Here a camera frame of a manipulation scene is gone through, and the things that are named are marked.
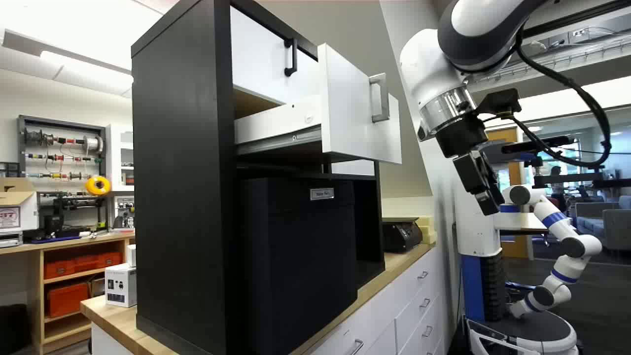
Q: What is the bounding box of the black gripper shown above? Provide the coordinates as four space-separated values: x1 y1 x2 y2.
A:
452 152 509 217

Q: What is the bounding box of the silver metal drawer handle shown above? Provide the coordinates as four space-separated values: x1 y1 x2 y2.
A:
367 71 393 124

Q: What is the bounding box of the white drawer without label bin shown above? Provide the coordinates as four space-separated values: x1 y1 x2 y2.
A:
229 6 322 108

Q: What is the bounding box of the blue and white mobile robot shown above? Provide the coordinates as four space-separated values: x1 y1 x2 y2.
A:
454 181 605 355

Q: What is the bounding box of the black desktop device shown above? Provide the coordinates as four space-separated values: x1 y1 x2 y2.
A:
381 217 424 256

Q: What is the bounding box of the white counter with wood top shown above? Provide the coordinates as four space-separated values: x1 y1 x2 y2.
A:
79 225 450 355

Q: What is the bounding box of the white bin label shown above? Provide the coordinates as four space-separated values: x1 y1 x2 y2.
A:
308 185 337 203

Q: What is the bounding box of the white product box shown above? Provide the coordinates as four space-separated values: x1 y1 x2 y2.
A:
103 260 140 309

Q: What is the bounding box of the yellow filament spool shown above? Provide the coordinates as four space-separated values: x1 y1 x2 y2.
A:
83 173 114 199

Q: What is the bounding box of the long orange storage bin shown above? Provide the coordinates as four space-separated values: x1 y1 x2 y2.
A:
43 250 126 282

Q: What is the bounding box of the black bench machine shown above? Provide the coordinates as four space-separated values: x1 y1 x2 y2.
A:
38 191 111 242

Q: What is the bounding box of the small orange storage bin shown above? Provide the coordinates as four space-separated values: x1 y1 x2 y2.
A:
43 280 93 319

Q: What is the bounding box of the wooden workbench shelf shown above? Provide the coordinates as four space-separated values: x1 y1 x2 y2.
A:
0 229 138 355

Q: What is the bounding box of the white and cardboard box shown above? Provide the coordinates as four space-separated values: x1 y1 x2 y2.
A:
0 177 42 250

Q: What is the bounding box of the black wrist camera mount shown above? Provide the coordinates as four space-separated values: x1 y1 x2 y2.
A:
475 87 525 122

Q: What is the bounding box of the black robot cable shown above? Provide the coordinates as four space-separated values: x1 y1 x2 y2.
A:
507 27 615 171

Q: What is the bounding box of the black metal drawer handle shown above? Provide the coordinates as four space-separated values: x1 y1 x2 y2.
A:
282 35 300 79

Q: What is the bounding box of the grey tool wall rack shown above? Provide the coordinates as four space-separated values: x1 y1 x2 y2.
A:
16 112 111 193

